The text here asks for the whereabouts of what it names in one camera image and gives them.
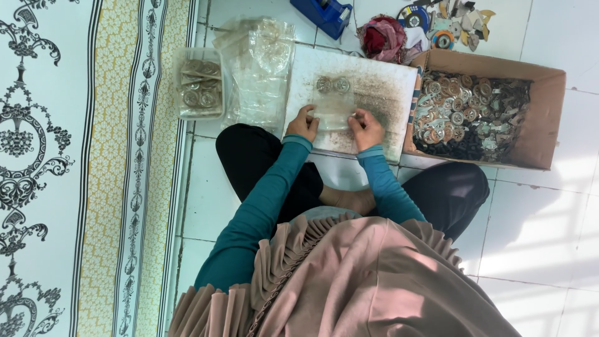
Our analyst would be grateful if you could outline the person's right hand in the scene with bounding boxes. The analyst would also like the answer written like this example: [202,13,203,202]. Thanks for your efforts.
[347,109,386,153]

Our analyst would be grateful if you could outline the person's left hand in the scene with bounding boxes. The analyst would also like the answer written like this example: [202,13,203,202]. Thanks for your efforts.
[285,104,320,143]

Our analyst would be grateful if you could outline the clear plastic bag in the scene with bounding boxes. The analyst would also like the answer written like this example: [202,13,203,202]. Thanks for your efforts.
[313,74,356,132]

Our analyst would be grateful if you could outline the stained white work board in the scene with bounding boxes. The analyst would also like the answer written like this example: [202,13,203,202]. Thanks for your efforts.
[282,44,418,164]

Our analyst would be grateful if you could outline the person's black trousers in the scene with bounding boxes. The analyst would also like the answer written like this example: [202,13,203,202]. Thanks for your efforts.
[215,124,490,242]

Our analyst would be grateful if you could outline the person's bare foot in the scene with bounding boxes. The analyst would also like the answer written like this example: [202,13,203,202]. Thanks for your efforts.
[319,184,377,217]

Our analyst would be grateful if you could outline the pile of clear plastic bags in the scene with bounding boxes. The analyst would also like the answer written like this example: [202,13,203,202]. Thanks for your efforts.
[212,16,296,137]

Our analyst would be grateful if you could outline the red pink cloth bundle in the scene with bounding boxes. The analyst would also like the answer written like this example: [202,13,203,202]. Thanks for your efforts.
[357,14,424,65]

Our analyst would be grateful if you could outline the clear plastic tray of packets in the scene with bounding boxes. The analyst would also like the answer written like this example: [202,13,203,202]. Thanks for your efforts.
[172,47,226,121]

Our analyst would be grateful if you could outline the blue tape dispenser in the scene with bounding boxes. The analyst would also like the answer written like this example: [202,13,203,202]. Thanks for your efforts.
[290,0,353,40]

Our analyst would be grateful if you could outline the cardboard box of metal parts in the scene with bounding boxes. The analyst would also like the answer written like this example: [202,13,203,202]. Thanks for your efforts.
[402,48,567,170]

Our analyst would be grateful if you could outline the heap of scattered small parts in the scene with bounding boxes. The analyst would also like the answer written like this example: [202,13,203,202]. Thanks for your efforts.
[397,0,497,52]

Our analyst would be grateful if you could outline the person's pink headscarf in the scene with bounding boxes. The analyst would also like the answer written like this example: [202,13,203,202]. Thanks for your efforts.
[168,212,522,337]

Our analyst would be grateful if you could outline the patterned floor mat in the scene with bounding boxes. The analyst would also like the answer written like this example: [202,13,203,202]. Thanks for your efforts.
[0,0,199,337]

